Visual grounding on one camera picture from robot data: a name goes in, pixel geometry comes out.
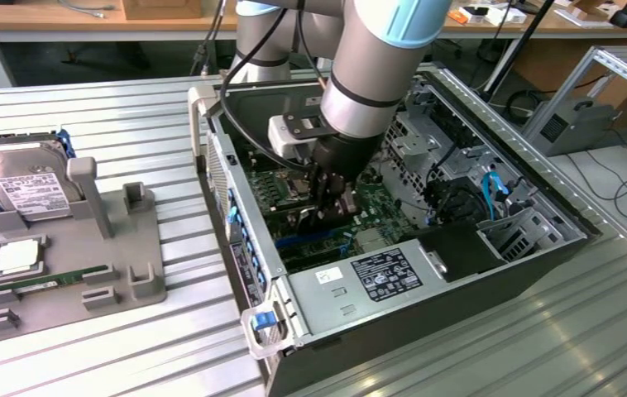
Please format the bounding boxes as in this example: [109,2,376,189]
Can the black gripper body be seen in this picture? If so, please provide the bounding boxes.
[310,132,384,183]

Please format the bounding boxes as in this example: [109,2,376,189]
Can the graphics card with black cooler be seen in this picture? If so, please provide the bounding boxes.
[282,192,364,245]

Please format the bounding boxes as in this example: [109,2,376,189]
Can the CPU socket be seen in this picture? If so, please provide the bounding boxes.
[282,171,314,199]

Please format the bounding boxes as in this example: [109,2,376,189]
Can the green motherboard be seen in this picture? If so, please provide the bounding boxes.
[238,142,418,274]

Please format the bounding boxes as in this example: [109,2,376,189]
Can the blue expansion slot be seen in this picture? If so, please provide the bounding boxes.
[272,231,325,249]

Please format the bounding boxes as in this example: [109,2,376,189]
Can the silver perforated drive cage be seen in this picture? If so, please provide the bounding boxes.
[381,109,490,220]

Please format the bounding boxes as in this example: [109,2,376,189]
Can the black expansion slot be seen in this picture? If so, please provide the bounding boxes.
[278,246,348,265]

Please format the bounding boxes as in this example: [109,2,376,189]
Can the grey power supply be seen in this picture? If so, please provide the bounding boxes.
[284,239,450,336]

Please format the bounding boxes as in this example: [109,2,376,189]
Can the black plastic shroud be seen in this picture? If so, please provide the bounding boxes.
[400,222,510,285]

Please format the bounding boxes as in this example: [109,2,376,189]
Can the metal disk bay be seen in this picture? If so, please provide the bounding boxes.
[476,206,588,265]

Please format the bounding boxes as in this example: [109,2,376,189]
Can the open black PC case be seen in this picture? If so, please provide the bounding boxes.
[186,61,604,397]

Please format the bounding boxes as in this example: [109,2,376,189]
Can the black tripod pole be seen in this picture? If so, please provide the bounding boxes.
[481,0,557,96]

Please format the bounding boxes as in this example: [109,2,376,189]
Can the grey box device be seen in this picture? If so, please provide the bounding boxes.
[536,100,627,157]

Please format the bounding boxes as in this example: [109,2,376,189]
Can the white cardboard box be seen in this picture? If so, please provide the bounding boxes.
[456,4,528,25]

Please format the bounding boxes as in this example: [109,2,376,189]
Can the grey plastic parts rack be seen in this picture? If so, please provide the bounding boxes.
[0,156,169,347]

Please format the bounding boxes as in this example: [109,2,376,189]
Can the small wooden box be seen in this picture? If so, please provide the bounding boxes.
[122,0,204,20]

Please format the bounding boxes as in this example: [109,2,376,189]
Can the silver hard disk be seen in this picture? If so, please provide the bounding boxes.
[0,140,86,217]

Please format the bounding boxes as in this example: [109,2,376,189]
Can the flat white package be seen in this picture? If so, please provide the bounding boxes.
[553,6,616,29]

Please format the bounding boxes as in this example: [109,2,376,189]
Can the green RAM stick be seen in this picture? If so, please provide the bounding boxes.
[0,266,108,295]

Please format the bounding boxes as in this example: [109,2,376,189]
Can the silver CPU chip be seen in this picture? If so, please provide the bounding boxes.
[0,240,40,275]

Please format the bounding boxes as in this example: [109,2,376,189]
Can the black desk device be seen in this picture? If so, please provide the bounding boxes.
[608,0,627,28]

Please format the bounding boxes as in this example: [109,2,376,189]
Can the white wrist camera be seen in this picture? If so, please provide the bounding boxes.
[265,112,329,160]

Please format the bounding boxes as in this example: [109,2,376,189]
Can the black wire bundle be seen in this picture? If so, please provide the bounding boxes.
[422,177,490,224]

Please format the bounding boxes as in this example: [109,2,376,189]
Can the black camera cable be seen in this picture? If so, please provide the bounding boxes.
[217,0,321,170]

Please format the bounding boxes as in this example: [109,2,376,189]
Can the blue SATA wire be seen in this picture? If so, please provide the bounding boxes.
[477,171,510,222]

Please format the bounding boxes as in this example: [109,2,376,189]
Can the coiled black cable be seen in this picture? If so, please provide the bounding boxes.
[505,88,552,125]

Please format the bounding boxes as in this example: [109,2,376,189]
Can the hanging cable with connector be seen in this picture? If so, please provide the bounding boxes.
[194,0,236,79]

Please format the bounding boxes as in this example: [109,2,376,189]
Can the black floor cables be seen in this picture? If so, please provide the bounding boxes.
[582,151,627,249]

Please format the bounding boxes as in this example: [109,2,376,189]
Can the white cable on desk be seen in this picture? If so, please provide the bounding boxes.
[58,0,121,20]

